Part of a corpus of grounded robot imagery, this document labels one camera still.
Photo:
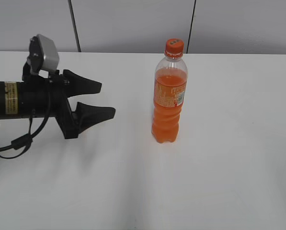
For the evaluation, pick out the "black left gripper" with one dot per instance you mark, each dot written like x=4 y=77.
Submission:
x=48 y=97

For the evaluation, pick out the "orange soda plastic bottle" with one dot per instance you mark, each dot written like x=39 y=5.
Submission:
x=170 y=81

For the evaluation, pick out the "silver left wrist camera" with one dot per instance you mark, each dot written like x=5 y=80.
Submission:
x=43 y=55

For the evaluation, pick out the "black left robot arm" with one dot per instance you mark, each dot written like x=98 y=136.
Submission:
x=10 y=100

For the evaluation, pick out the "orange bottle cap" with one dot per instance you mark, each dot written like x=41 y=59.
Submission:
x=174 y=48

